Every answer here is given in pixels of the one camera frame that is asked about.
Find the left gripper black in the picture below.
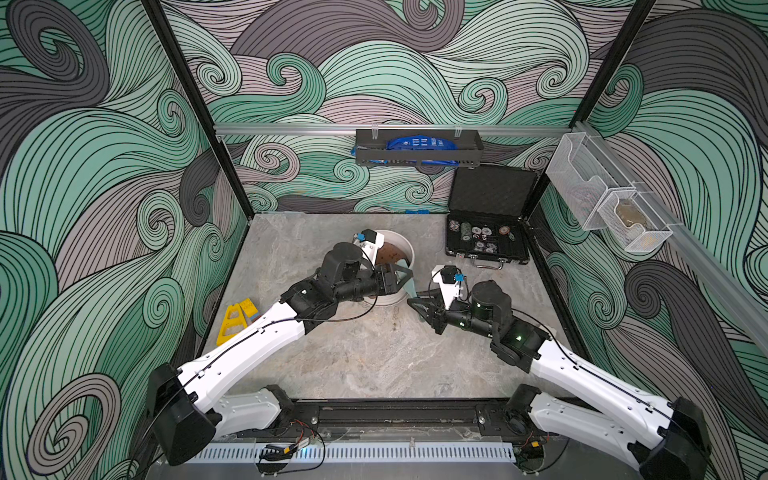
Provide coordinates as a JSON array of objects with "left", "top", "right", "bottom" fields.
[{"left": 332, "top": 263, "right": 412, "bottom": 306}]

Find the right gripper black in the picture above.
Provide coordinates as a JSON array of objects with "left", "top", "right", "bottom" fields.
[{"left": 415, "top": 285, "right": 500, "bottom": 340}]

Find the white ceramic pot with mud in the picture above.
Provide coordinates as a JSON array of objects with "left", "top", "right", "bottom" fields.
[{"left": 376, "top": 230, "right": 415, "bottom": 306}]

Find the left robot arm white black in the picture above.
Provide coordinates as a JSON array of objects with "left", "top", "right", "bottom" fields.
[{"left": 146, "top": 242, "right": 413, "bottom": 466}]

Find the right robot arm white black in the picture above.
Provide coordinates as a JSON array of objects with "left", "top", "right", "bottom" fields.
[{"left": 407, "top": 281, "right": 711, "bottom": 479}]

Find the black open poker chip case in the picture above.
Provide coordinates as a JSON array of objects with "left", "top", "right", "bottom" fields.
[{"left": 445, "top": 165, "right": 538, "bottom": 266}]

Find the multicolour toy block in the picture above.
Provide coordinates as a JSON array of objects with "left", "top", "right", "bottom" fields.
[{"left": 239, "top": 298, "right": 259, "bottom": 323}]

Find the yellow toy block piece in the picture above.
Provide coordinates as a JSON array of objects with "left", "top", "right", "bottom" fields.
[{"left": 216, "top": 304, "right": 248, "bottom": 346}]

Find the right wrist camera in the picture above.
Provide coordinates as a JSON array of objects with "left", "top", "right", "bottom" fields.
[{"left": 430, "top": 264, "right": 469, "bottom": 309}]

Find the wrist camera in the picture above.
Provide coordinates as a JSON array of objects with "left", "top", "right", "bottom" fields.
[
  {"left": 353, "top": 229, "right": 385, "bottom": 265},
  {"left": 430, "top": 264, "right": 469, "bottom": 309}
]

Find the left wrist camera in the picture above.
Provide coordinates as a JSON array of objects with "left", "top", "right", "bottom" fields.
[{"left": 353, "top": 229, "right": 385, "bottom": 265}]

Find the black wall tray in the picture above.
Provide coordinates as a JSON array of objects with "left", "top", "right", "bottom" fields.
[{"left": 351, "top": 130, "right": 485, "bottom": 168}]

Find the blue cable coil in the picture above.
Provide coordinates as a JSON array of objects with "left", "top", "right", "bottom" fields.
[{"left": 385, "top": 135, "right": 459, "bottom": 152}]

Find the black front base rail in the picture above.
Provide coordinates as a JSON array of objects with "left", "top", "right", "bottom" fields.
[{"left": 209, "top": 398, "right": 631, "bottom": 428}]

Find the white perforated cable duct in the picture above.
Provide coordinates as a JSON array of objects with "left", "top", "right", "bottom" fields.
[{"left": 189, "top": 441, "right": 516, "bottom": 465}]

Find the large clear wall bin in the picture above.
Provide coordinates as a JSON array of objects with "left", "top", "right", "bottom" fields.
[{"left": 546, "top": 132, "right": 619, "bottom": 231}]

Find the small clear wall bin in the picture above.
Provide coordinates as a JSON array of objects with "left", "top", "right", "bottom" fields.
[{"left": 597, "top": 188, "right": 672, "bottom": 254}]

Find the aluminium wall rail back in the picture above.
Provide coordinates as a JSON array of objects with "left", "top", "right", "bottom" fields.
[{"left": 214, "top": 122, "right": 572, "bottom": 138}]

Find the aluminium wall rail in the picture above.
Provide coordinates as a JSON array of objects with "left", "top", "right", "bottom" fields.
[
  {"left": 572, "top": 121, "right": 767, "bottom": 352},
  {"left": 214, "top": 122, "right": 572, "bottom": 138}
]

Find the aluminium wall rail right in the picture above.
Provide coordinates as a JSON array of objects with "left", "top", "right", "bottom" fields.
[{"left": 572, "top": 121, "right": 767, "bottom": 352}]

